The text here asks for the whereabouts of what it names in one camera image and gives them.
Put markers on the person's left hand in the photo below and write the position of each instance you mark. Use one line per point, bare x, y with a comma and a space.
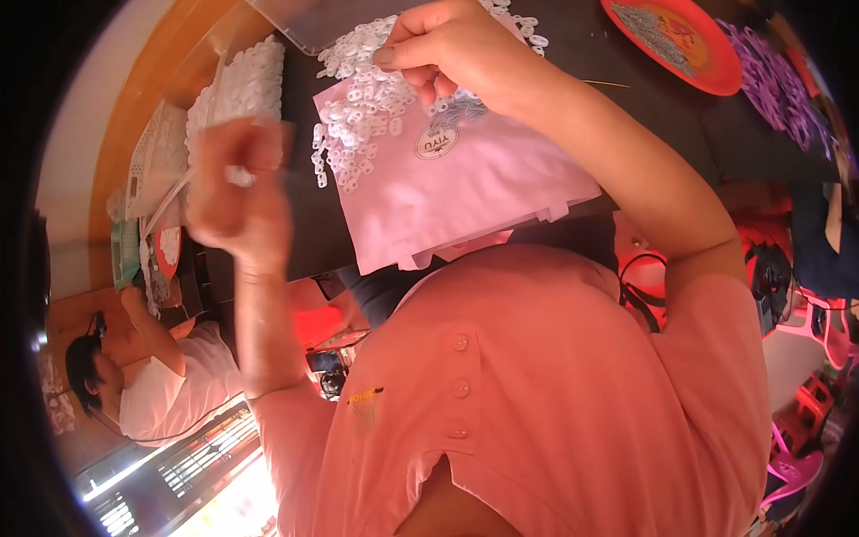
235, 208

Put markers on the person's right hand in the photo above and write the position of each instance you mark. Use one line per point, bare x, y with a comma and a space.
470, 47

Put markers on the person's left fingers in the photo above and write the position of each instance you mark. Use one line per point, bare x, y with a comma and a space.
228, 151

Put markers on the small white plastic link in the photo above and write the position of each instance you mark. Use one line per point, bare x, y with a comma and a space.
239, 176

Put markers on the white perforated basket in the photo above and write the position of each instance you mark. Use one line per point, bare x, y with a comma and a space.
158, 147

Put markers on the clear sack of white pieces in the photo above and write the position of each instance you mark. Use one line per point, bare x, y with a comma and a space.
248, 80

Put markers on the small red plate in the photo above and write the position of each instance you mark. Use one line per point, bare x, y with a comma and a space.
168, 252

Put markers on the pile of white plastic pieces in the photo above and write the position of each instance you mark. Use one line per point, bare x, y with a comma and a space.
355, 107

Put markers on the green perforated basket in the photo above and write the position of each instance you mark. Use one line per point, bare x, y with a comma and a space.
124, 252

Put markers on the clear plastic tray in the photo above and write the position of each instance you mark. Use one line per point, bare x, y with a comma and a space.
302, 23

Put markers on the person's legs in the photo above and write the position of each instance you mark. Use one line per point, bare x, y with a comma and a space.
382, 292

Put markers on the black device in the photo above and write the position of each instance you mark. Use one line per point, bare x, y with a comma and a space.
329, 366

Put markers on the heap of grey metal clips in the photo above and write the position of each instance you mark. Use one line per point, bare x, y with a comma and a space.
463, 114

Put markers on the pink bag with round logo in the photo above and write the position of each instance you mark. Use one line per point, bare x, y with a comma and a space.
470, 194

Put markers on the metal grille rack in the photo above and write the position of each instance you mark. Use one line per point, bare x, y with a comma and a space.
201, 463

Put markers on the thin wooden stick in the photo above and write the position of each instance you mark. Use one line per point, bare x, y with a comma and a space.
604, 83

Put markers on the person's body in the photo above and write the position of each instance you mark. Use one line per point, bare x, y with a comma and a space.
537, 403

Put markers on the grey metal parts on plate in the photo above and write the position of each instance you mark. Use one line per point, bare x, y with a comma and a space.
647, 30

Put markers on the large red plate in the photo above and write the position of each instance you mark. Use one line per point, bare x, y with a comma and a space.
711, 60

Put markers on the pile of purple plastic pieces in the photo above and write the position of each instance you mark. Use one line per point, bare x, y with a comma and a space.
772, 87

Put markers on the black bag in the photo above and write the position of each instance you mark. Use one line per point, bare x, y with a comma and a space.
770, 282

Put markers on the pink plastic chair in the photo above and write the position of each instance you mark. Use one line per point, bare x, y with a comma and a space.
835, 335
795, 473

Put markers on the red plastic stool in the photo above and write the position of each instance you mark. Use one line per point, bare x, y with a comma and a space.
809, 409

